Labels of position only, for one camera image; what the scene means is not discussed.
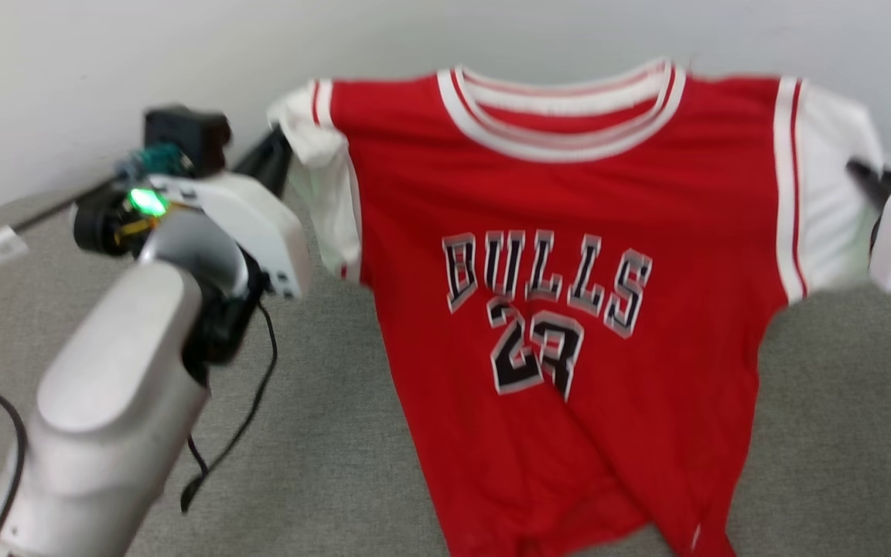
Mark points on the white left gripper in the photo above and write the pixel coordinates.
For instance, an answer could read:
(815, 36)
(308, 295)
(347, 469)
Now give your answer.
(260, 224)

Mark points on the red Bulls jersey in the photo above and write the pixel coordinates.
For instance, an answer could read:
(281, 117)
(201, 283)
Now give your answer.
(569, 193)

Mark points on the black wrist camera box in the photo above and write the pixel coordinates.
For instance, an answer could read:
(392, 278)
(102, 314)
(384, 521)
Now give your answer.
(186, 135)

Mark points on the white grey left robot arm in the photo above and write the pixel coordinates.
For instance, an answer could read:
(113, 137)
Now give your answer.
(105, 387)

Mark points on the grey fabric sofa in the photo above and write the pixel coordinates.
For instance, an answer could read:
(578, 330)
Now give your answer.
(322, 433)

